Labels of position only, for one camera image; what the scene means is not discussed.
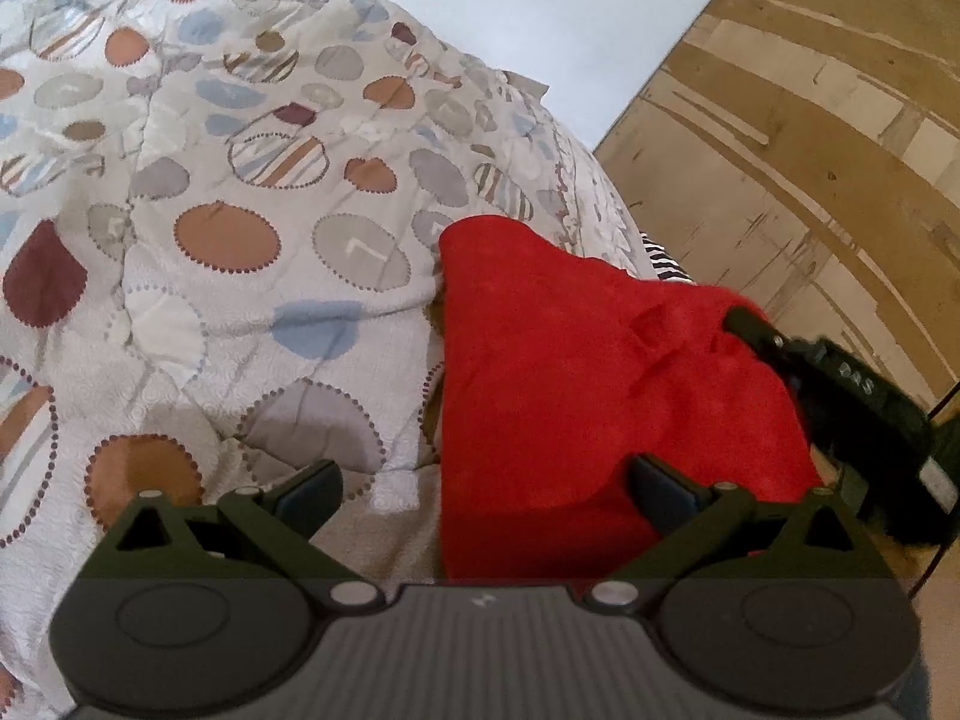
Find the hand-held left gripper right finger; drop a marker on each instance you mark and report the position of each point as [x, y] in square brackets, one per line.
[664, 495]

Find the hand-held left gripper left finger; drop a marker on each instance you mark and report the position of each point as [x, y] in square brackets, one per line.
[311, 496]

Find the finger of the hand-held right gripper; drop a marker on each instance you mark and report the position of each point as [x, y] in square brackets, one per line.
[754, 330]

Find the red sweater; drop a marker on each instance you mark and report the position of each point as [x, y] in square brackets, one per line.
[570, 390]

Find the black pink striped blanket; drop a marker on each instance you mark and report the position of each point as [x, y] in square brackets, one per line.
[664, 259]

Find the wooden plywood board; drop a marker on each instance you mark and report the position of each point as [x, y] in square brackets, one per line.
[810, 127]

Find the circle patterned quilt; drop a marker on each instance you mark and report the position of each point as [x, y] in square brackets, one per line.
[225, 240]

